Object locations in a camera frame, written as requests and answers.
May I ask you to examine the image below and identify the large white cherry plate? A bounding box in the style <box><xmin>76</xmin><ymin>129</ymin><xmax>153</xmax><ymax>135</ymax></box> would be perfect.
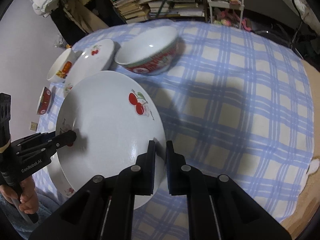
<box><xmin>55</xmin><ymin>70</ymin><xmax>167</xmax><ymax>210</ymax></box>

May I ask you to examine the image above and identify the person's left hand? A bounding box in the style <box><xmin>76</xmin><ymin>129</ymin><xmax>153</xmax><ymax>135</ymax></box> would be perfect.
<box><xmin>1</xmin><ymin>176</ymin><xmax>39</xmax><ymax>216</ymax></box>

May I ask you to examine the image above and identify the white cherry plate underneath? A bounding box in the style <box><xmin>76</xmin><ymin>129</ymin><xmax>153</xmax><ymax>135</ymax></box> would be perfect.
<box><xmin>47</xmin><ymin>153</ymin><xmax>75</xmax><ymax>198</ymax></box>

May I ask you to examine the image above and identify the small red patterned bowl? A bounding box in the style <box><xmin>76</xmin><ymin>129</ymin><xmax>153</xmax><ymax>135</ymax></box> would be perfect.
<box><xmin>36</xmin><ymin>87</ymin><xmax>52</xmax><ymax>115</ymax></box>

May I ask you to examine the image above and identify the white bowl orange print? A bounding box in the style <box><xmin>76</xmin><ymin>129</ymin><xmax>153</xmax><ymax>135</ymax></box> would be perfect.
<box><xmin>47</xmin><ymin>48</ymin><xmax>82</xmax><ymax>83</ymax></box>

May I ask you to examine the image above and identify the blue plaid tablecloth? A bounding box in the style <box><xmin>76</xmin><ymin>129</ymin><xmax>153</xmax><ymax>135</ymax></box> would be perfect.
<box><xmin>32</xmin><ymin>19</ymin><xmax>315</xmax><ymax>240</ymax></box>

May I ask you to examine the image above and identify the white bowl red green band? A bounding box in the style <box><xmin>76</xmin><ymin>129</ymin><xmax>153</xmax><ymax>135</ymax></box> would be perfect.
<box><xmin>114</xmin><ymin>26</ymin><xmax>178</xmax><ymax>75</ymax></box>

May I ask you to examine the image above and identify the stack of books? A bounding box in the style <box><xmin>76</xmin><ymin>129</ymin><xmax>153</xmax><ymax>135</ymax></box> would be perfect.
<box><xmin>113</xmin><ymin>0</ymin><xmax>206</xmax><ymax>24</ymax></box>

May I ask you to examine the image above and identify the white wall socket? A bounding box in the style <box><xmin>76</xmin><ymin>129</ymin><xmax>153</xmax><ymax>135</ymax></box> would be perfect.
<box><xmin>30</xmin><ymin>122</ymin><xmax>38</xmax><ymax>131</ymax></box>

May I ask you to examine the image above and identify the white wire rack cart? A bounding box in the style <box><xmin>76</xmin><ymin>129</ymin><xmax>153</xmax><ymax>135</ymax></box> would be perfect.
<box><xmin>206</xmin><ymin>0</ymin><xmax>245</xmax><ymax>29</ymax></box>

